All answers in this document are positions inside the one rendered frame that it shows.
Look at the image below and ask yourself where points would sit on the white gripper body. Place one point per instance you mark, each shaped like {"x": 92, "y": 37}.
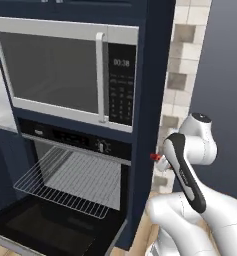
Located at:
{"x": 162, "y": 164}

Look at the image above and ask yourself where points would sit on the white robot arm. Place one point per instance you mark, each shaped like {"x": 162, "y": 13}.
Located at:
{"x": 190, "y": 226}

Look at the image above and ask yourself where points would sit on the oven control knob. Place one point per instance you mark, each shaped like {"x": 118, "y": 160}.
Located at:
{"x": 103, "y": 146}

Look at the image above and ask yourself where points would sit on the black built-in oven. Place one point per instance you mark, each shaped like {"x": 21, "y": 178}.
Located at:
{"x": 73, "y": 136}

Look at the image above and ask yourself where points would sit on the black oven door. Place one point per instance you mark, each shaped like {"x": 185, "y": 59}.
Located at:
{"x": 46, "y": 230}

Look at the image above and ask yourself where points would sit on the silver microwave oven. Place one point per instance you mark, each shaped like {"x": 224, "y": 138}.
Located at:
{"x": 121, "y": 36}

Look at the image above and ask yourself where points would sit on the microwave door with dark window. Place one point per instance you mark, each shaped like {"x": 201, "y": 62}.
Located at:
{"x": 50, "y": 66}

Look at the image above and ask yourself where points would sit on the navy upper cabinet door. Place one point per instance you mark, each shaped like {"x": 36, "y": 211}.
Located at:
{"x": 100, "y": 6}

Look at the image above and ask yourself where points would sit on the navy tall cabinet housing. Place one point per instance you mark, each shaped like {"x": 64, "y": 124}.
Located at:
{"x": 153, "y": 100}

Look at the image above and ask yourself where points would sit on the navy base cabinet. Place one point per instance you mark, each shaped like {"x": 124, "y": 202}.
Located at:
{"x": 6, "y": 166}

